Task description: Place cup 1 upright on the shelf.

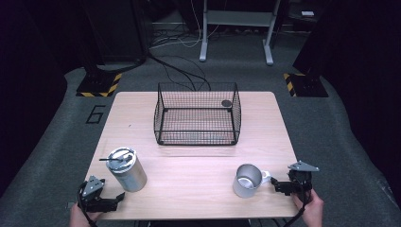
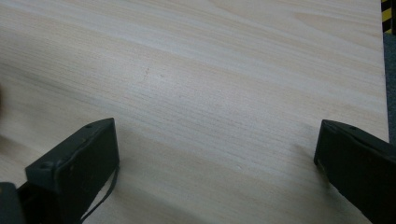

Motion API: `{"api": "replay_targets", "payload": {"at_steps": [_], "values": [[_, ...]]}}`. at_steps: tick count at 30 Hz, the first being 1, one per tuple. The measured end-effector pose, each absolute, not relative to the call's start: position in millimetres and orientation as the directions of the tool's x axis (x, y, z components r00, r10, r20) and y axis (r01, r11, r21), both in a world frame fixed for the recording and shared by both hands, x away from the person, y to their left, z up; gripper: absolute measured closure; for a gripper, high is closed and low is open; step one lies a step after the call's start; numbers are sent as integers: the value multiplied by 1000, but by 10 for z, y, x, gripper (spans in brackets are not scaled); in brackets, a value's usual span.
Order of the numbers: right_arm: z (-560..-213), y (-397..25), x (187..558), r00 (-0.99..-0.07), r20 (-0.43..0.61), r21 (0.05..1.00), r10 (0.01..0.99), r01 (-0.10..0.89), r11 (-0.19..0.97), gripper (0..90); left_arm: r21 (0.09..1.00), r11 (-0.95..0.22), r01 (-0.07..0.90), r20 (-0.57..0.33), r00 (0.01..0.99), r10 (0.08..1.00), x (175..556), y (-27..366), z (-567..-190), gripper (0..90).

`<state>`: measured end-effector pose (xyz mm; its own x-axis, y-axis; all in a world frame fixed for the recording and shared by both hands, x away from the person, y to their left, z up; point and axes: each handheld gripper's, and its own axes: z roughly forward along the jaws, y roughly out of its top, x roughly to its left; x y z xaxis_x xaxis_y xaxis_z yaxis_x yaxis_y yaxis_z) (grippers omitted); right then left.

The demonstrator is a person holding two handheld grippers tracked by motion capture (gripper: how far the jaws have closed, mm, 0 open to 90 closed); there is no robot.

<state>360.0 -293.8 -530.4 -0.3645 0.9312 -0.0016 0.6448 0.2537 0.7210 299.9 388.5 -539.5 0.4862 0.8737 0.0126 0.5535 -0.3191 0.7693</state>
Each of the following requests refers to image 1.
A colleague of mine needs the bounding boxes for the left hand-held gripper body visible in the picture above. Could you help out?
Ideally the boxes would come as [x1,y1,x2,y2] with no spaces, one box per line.
[78,175,110,214]

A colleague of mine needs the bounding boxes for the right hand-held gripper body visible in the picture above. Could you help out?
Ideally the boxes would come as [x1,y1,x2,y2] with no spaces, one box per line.
[287,160,320,202]

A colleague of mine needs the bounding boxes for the steel tumbler with lid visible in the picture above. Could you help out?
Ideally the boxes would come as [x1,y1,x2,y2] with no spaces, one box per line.
[98,147,148,193]

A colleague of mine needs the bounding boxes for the steel mug with handle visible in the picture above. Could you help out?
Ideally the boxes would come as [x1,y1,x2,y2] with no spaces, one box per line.
[232,163,272,199]

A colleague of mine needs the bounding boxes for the black wire basket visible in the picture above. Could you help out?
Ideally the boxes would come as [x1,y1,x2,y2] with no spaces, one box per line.
[153,82,242,147]

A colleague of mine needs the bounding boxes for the person's left hand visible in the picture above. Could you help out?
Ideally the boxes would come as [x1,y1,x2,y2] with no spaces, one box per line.
[69,202,104,227]

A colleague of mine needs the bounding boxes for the person's right hand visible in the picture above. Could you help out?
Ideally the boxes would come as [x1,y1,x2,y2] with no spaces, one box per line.
[292,188,325,227]

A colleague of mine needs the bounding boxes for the stand base with hazard stripes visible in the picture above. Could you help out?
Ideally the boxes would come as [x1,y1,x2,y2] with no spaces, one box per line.
[76,71,123,98]
[283,73,329,98]

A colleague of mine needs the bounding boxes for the black cabinet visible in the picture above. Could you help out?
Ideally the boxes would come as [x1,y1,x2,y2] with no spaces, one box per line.
[80,0,149,64]

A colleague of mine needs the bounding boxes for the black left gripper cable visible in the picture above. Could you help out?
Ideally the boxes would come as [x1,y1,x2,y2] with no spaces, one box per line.
[77,182,98,227]

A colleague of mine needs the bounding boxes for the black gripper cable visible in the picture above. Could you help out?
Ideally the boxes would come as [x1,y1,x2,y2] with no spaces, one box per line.
[283,183,311,227]
[77,182,98,227]

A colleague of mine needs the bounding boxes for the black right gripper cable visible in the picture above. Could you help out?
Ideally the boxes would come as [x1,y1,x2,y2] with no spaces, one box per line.
[283,183,311,227]

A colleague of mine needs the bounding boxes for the black floor cable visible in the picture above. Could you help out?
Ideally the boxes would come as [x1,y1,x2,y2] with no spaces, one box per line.
[147,52,212,92]

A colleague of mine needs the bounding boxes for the white floor cables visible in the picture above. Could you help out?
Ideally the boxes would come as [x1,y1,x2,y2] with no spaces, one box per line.
[149,0,221,49]

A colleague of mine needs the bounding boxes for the white metal stand frame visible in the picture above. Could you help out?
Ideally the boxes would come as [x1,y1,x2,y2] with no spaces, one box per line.
[199,0,282,66]

